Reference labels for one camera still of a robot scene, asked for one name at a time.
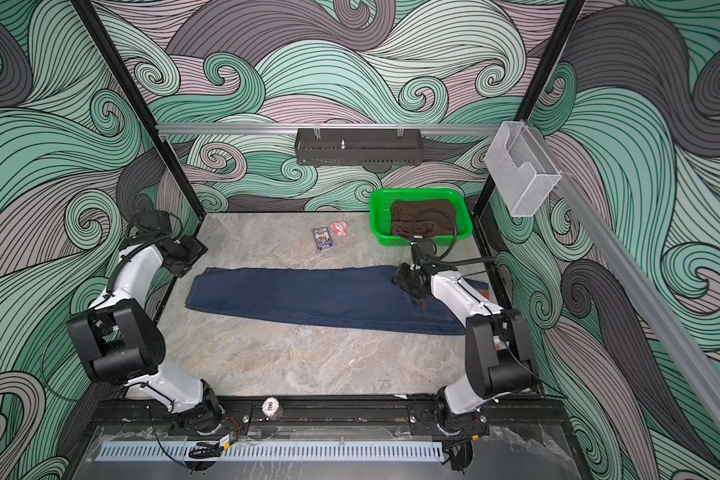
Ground round silver knob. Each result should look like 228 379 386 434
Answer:
261 396 283 421

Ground aluminium back wall rail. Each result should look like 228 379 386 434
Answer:
156 122 500 137

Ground blue playing card box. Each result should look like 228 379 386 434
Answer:
312 227 333 251

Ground green plastic basket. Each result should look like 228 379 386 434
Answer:
369 188 473 247

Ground white slotted cable duct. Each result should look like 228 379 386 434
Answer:
95 441 445 462

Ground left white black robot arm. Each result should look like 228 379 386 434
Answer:
66 210 224 435

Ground dark blue denim jeans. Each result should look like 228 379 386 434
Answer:
185 265 465 336

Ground black perforated wall shelf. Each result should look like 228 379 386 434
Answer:
294 129 424 171

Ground clear plastic wall bin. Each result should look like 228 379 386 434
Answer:
484 121 562 218

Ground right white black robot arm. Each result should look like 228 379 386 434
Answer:
392 201 536 435

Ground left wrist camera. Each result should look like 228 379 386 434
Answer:
131 210 172 234

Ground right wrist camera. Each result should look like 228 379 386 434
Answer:
410 239 437 264

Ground aluminium right wall rail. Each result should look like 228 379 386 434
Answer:
539 120 720 433

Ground pink plush toy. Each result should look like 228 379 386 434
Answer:
329 221 348 237

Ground aluminium wall rail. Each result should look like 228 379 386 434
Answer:
539 120 720 433
156 122 500 137

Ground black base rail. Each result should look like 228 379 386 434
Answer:
83 394 568 437

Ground brown folded trousers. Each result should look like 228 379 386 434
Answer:
390 199 459 240

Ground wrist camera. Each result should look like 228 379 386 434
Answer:
410 239 437 264
131 210 172 234

